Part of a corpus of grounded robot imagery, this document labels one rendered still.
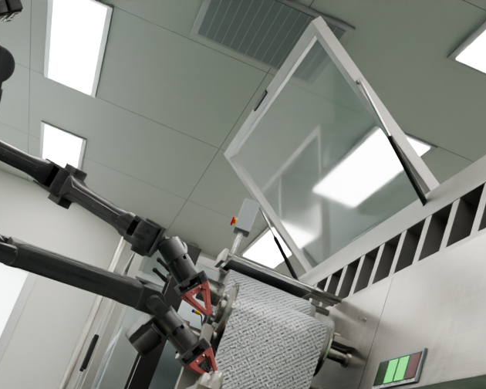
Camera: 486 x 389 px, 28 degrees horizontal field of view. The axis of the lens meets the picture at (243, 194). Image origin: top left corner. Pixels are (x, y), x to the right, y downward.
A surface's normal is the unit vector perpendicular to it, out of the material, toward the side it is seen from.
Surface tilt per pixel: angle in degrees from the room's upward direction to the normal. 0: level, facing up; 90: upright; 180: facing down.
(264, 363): 90
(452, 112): 180
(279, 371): 90
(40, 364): 90
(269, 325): 90
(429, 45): 180
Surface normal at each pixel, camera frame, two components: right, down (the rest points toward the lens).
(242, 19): -0.33, 0.89
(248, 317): 0.22, -0.25
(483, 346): -0.92, -0.38
